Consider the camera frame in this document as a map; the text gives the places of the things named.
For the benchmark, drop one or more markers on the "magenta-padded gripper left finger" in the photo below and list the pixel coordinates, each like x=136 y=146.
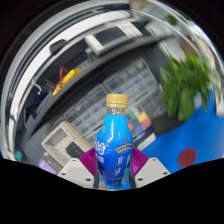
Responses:
x=76 y=172

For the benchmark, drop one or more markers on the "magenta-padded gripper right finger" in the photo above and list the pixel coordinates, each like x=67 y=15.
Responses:
x=152 y=171

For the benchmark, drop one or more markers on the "blue drink bottle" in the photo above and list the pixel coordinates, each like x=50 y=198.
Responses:
x=113 y=150

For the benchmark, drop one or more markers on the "black box with white label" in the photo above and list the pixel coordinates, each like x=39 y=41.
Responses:
x=145 y=138

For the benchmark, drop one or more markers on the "flat round red coaster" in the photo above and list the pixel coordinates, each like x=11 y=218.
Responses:
x=187 y=158

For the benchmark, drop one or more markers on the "plain black box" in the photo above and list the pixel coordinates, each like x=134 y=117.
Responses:
x=166 y=124

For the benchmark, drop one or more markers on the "green potted plant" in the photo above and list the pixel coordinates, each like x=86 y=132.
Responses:
x=186 y=85

